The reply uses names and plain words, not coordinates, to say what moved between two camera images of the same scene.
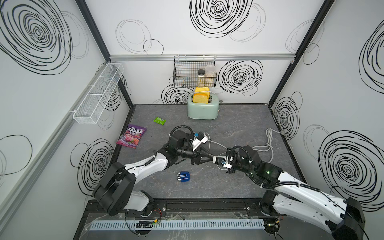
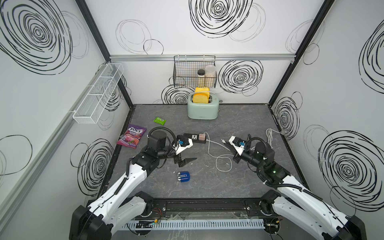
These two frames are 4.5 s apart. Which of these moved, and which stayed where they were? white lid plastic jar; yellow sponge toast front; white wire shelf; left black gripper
Moved: left black gripper
Stayed: white wire shelf; yellow sponge toast front; white lid plastic jar
